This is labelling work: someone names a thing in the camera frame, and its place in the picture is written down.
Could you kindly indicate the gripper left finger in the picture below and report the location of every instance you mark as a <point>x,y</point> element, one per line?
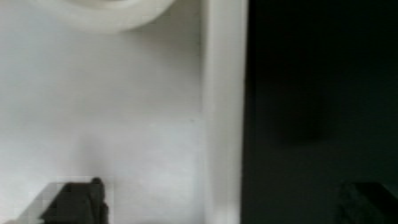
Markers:
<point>78,206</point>

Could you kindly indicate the white square table top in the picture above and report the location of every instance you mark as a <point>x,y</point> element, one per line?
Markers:
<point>121,110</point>

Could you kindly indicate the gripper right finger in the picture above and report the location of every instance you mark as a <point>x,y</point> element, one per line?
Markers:
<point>368,203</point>

